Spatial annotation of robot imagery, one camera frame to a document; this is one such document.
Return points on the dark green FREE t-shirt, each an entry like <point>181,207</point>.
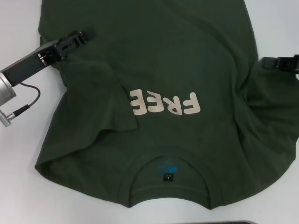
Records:
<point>149,58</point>

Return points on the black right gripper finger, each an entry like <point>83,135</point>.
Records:
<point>285,63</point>

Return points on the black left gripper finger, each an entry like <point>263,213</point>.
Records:
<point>74,42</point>

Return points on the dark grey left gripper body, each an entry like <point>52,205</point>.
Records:
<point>30,63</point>

